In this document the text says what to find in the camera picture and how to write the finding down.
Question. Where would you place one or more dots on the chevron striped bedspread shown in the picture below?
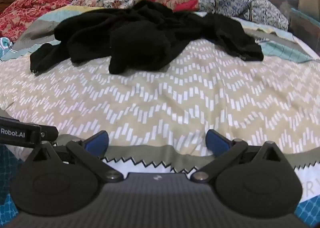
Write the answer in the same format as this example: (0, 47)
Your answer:
(160, 97)

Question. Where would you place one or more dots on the black pants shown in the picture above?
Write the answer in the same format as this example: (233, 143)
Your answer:
(140, 35)

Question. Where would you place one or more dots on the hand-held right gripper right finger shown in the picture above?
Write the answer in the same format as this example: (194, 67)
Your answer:
(215, 143)

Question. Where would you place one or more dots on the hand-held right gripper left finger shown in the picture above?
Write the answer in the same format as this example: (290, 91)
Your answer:
(98, 142)

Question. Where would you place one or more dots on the teal wavy pattern blanket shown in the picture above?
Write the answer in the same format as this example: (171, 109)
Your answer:
(4, 47)

